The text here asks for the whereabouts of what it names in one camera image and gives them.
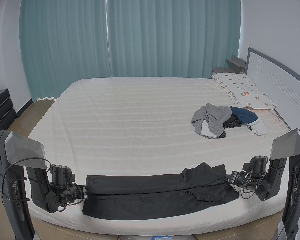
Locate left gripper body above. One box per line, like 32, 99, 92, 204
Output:
75, 185, 89, 201

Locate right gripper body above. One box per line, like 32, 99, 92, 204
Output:
230, 170, 247, 188

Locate black trousers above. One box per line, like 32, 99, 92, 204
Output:
82, 162, 240, 221

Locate pile of clothes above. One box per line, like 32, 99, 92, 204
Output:
190, 103, 267, 139

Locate bed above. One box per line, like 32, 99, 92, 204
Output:
25, 47, 300, 236

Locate white printed pillow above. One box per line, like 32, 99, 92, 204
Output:
210, 72, 277, 110

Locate black chest of drawers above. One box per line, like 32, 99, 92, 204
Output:
0, 88, 17, 131

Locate grey bedside table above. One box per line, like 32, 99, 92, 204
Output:
212, 55, 246, 75

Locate blue-green curtain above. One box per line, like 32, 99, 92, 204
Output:
19, 0, 112, 102
107, 0, 242, 79

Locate black cable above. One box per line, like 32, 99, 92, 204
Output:
3, 158, 52, 179

